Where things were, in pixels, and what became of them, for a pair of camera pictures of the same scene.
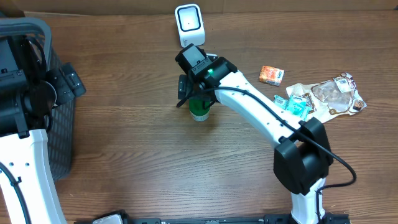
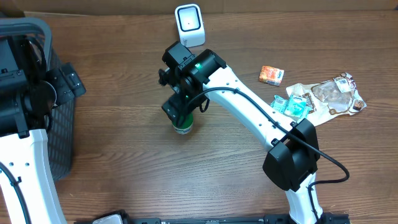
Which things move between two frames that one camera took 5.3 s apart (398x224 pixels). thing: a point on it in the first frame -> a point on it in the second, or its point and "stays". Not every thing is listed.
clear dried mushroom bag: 340,96 stays
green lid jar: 199,107 -> 186,126
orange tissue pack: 271,74 stays
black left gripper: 69,92 stays
